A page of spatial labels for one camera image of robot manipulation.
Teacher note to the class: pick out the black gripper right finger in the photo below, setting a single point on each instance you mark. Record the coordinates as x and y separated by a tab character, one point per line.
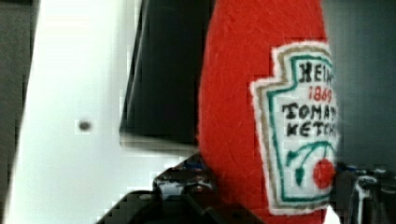
361	196

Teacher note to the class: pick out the silver toaster oven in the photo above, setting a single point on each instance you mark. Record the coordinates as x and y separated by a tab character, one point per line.
160	108

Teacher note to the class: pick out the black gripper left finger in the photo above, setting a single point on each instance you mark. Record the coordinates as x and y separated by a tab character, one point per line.
191	173

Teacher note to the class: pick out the red plush ketchup bottle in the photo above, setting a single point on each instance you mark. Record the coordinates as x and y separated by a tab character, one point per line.
268	110

